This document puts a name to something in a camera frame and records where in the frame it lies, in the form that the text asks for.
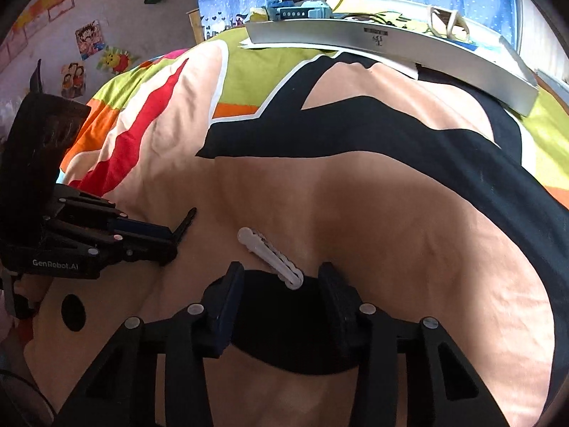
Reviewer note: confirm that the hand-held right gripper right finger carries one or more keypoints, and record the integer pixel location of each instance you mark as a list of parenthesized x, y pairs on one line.
[(338, 298)]

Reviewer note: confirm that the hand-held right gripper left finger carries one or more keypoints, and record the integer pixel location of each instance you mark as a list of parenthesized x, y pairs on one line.
[(229, 293)]

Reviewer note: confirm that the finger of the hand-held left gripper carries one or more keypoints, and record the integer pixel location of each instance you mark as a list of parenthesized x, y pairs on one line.
[(142, 227), (146, 253)]

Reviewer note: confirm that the shallow silver box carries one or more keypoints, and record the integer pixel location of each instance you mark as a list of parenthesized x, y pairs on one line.
[(400, 49)]

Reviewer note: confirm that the blue wrist watch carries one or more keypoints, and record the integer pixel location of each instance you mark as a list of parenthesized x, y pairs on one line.
[(306, 11)]

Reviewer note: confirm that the taupe hair claw clip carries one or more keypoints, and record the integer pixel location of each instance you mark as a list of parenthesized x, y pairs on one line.
[(444, 22)]

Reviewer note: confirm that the colourful printed blanket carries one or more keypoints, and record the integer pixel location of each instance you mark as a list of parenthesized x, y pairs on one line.
[(355, 187)]

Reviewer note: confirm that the wooden furniture piece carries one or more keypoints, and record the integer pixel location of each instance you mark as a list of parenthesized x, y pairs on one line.
[(193, 26)]

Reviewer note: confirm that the cartoon wall poster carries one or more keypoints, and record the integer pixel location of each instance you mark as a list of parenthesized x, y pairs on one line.
[(72, 80), (90, 38)]

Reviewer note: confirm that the yellow cartoon wall sticker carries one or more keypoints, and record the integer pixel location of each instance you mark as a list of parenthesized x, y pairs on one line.
[(114, 60)]

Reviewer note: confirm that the orange wall banners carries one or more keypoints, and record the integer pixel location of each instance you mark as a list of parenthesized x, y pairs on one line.
[(44, 11)]

